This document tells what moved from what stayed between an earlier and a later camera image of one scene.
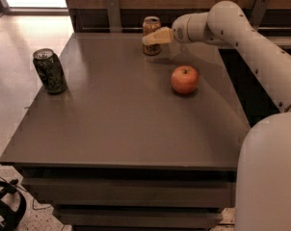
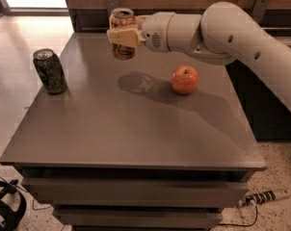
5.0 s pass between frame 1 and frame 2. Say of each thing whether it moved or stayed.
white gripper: moved
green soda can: stayed
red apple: stayed
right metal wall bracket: stayed
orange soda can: moved
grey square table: stayed
